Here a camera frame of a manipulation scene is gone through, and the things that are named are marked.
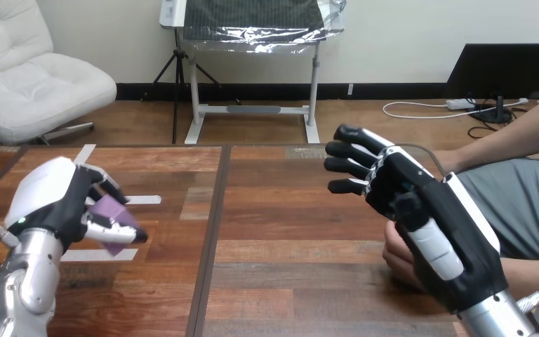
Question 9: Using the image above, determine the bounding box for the person's hand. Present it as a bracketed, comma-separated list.
[432, 149, 459, 177]
[382, 220, 427, 293]

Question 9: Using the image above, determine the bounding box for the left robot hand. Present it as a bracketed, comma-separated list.
[4, 157, 149, 254]

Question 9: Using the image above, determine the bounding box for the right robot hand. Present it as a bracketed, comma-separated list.
[323, 124, 510, 315]

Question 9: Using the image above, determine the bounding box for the purple block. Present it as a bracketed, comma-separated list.
[86, 194, 141, 257]

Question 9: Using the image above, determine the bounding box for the person's forearm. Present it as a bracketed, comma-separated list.
[451, 88, 539, 174]
[500, 257, 539, 313]

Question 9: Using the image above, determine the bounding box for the person's body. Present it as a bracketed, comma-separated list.
[455, 157, 539, 337]

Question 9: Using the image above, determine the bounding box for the white power strip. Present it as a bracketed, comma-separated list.
[445, 98, 478, 112]

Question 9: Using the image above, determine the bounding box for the dark screen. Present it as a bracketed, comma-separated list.
[445, 43, 539, 125]

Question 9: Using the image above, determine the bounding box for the white cushioned chair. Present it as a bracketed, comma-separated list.
[0, 0, 119, 145]

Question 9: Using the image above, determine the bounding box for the black tripod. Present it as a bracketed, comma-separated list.
[141, 27, 243, 145]

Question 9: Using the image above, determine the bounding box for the white desk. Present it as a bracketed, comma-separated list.
[159, 0, 346, 145]

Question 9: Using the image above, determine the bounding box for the foil sheet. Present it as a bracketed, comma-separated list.
[178, 0, 347, 55]

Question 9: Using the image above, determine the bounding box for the white power cable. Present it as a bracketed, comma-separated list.
[382, 98, 529, 121]

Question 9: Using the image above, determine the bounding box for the tangle of cables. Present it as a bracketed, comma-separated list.
[466, 95, 539, 155]

